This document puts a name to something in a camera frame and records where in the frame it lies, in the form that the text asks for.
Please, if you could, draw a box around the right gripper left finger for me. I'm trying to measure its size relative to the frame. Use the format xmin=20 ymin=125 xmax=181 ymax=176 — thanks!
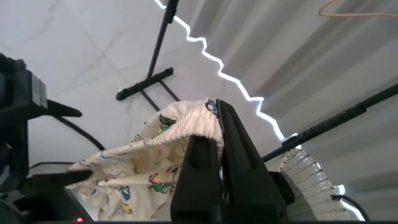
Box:
xmin=170 ymin=135 xmax=223 ymax=223

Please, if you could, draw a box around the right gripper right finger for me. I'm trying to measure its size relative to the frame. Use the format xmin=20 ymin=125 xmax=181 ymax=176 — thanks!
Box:
xmin=216 ymin=98 xmax=287 ymax=223

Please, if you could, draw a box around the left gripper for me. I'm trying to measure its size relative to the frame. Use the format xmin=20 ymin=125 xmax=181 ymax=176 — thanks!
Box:
xmin=0 ymin=52 xmax=94 ymax=194

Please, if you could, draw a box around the cream printed garment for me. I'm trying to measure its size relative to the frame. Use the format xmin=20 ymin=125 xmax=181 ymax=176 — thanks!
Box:
xmin=67 ymin=98 xmax=224 ymax=222

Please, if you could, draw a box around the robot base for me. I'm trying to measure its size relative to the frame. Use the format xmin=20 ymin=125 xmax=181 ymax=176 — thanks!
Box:
xmin=0 ymin=161 xmax=94 ymax=223

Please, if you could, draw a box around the white laundry basket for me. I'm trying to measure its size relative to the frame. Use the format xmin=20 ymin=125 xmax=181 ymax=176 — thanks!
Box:
xmin=270 ymin=147 xmax=371 ymax=222

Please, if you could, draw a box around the black clothes rack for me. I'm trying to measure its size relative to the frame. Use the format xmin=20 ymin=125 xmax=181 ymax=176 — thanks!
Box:
xmin=116 ymin=0 xmax=398 ymax=162

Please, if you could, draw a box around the pink clothes hanger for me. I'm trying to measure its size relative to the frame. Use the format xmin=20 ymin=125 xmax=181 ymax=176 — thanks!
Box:
xmin=318 ymin=0 xmax=398 ymax=18

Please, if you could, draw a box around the black cable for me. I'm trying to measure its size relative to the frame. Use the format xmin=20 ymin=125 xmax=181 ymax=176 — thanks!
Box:
xmin=54 ymin=115 xmax=106 ymax=152

